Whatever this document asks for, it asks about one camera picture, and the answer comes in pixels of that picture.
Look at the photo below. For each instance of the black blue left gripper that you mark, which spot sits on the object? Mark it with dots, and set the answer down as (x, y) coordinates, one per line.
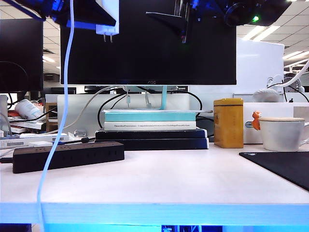
(59, 10)

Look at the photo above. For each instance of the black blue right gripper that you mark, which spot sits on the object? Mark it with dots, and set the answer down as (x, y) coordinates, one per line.
(205, 9)

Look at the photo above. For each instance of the white usb wall charger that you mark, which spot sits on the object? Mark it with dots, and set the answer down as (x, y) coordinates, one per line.
(111, 12)

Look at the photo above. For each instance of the large black computer monitor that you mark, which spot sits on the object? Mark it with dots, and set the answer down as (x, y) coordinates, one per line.
(144, 60)

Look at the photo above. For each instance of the teal monitor stand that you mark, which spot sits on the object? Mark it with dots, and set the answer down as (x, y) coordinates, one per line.
(164, 99)

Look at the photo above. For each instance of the small black computer monitor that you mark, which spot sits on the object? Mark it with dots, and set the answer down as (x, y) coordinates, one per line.
(21, 48)

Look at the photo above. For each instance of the white ceiling light panel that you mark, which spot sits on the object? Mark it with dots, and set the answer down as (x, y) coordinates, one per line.
(260, 32)
(294, 55)

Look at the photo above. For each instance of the white whiteboard panel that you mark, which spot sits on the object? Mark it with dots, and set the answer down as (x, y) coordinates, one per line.
(260, 67)

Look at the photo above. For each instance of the teal book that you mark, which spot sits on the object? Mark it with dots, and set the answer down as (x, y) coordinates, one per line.
(149, 117)

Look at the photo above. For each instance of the brown wooden box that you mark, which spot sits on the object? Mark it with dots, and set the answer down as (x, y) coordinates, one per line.
(51, 116)

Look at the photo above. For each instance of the white rounded object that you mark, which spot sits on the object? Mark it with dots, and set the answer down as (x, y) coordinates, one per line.
(265, 95)

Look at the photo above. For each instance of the yellow tin box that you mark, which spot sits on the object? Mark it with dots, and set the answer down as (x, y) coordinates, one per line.
(229, 125)

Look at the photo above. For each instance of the white plastic bottle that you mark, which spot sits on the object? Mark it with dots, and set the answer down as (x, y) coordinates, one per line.
(27, 110)

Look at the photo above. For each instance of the dark blue book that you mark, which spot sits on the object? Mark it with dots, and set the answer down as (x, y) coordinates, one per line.
(157, 144)
(144, 134)

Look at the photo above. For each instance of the small clear glass jar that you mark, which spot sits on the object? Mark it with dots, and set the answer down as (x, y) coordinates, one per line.
(80, 133)

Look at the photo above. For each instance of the orange fox figurine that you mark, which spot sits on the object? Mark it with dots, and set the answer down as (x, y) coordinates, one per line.
(256, 122)

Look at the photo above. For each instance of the thick white tube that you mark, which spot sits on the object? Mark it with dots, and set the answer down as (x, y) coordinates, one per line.
(289, 83)

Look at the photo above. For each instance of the white blue-edged book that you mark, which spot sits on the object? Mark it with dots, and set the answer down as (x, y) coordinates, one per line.
(29, 125)

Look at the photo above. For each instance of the small white desk fan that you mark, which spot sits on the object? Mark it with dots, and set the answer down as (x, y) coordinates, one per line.
(295, 84)

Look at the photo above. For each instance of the grey translucent container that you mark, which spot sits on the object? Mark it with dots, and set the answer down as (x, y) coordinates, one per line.
(3, 113)

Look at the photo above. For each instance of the wooden mug lid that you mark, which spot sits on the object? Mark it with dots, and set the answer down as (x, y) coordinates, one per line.
(281, 119)

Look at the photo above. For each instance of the small white flat box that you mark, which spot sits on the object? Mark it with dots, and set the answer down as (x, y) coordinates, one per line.
(39, 144)

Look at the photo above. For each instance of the black power strip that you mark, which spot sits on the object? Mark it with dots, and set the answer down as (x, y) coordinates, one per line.
(84, 155)

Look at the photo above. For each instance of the long white barcode box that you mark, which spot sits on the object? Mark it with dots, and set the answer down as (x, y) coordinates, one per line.
(24, 139)

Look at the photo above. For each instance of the white ceramic mug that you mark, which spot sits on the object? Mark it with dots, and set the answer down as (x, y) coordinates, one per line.
(280, 137)

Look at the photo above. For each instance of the black mouse mat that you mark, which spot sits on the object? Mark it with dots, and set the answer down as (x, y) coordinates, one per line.
(285, 166)

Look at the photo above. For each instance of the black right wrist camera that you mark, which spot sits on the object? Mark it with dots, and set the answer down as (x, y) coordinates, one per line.
(265, 12)

